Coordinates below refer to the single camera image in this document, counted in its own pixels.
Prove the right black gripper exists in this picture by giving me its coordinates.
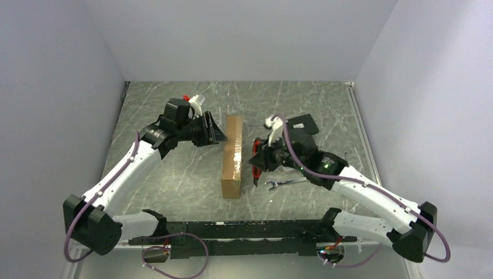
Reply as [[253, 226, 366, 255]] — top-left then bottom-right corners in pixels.
[[250, 132, 306, 171]]

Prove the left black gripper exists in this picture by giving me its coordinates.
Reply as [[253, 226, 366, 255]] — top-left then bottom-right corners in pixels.
[[176, 110, 227, 147]]

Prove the red utility knife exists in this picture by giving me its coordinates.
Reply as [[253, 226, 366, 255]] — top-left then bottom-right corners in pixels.
[[251, 138, 262, 187]]

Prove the brown cardboard express box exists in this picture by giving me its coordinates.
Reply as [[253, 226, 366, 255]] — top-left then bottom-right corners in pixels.
[[221, 115, 244, 199]]

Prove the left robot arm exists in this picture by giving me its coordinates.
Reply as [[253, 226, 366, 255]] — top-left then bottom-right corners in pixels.
[[63, 95, 227, 263]]

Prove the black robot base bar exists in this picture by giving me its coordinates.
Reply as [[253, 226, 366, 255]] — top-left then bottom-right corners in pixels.
[[128, 220, 356, 259]]

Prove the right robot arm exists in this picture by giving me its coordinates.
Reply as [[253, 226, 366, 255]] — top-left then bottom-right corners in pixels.
[[249, 134, 438, 263]]

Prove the black square box with label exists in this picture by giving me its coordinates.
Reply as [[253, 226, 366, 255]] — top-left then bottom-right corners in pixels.
[[287, 113, 320, 138]]

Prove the silver open-end wrench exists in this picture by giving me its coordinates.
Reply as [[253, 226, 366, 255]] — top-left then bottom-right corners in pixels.
[[265, 177, 308, 191]]

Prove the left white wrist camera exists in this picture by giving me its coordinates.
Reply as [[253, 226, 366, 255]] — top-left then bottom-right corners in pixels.
[[183, 94, 206, 119]]

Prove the aluminium frame rail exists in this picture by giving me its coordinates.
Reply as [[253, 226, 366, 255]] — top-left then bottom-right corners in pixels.
[[61, 83, 420, 279]]

